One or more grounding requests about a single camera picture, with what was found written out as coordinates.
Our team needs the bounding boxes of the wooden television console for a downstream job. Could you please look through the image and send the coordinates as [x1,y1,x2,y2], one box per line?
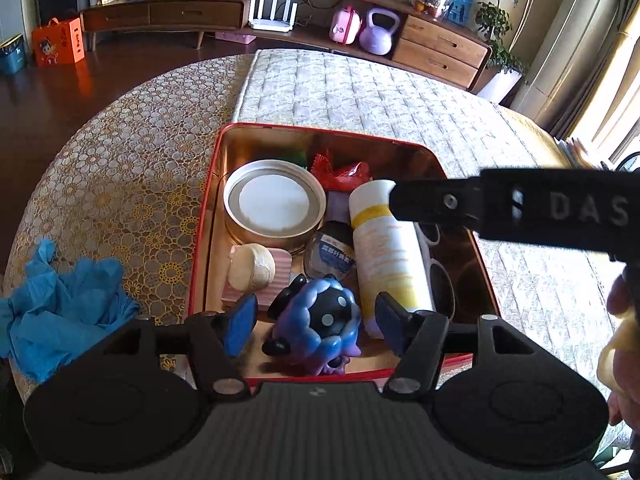
[80,0,493,93]

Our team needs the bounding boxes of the tall potted tree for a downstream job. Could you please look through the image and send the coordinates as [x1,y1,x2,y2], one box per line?
[475,0,576,103]

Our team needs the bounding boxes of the purple kettlebell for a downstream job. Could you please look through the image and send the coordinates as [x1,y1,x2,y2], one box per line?
[359,7,402,56]

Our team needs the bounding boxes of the blue disposable gloves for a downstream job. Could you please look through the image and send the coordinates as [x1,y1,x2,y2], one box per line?
[0,237,142,384]

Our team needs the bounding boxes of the white sunglasses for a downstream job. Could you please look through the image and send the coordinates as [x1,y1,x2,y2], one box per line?
[415,222,457,322]

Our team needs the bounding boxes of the yellow woven table mat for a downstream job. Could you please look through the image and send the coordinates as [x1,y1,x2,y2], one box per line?
[500,104,576,168]

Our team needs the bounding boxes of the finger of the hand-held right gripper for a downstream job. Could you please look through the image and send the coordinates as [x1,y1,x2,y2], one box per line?
[389,176,486,226]

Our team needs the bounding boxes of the person's right hand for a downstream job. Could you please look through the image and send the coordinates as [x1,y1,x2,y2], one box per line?
[597,260,640,426]

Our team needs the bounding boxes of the red snack packet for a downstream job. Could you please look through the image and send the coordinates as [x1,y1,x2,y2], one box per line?
[310,149,373,192]

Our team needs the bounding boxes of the orange gift bag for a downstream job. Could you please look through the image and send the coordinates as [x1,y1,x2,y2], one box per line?
[31,17,86,67]

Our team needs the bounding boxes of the white yellow bottle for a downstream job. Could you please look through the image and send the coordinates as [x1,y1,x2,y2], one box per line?
[348,179,435,336]

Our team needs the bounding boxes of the round gold tin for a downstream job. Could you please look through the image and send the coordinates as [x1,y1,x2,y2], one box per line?
[222,159,328,256]

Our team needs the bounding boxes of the pink toy suitcase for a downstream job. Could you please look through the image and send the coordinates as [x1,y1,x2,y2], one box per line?
[329,6,362,45]

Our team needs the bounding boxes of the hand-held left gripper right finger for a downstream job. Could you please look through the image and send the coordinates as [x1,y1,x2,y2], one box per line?
[375,291,543,402]

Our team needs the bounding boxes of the small blue label jar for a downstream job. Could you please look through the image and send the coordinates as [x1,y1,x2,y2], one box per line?
[303,221,357,281]

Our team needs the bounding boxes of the white standing air conditioner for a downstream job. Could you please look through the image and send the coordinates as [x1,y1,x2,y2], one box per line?
[510,0,621,122]

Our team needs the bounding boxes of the white router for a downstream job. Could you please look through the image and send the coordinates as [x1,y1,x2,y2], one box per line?
[248,0,299,32]

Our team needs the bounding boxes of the cream round ball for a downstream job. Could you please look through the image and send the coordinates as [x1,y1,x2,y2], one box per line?
[228,243,277,292]

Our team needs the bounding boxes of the purple blue spotted toy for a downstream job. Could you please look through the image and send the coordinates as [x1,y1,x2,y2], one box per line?
[262,274,362,376]

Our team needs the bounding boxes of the pink ribbed soap dish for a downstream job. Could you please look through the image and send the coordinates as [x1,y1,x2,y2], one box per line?
[220,247,294,306]

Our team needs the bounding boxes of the blue waste bin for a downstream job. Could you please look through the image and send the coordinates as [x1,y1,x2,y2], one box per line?
[0,34,28,75]

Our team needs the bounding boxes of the blue picture frame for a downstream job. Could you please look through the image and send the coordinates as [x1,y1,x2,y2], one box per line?
[445,0,476,26]

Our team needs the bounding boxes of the red tin box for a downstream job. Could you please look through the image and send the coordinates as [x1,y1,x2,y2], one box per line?
[187,122,502,387]

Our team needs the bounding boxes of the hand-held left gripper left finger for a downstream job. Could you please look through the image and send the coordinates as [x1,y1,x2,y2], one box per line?
[100,292,259,402]

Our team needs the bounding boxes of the white quilted table mat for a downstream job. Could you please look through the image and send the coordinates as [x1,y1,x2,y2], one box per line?
[232,49,632,443]

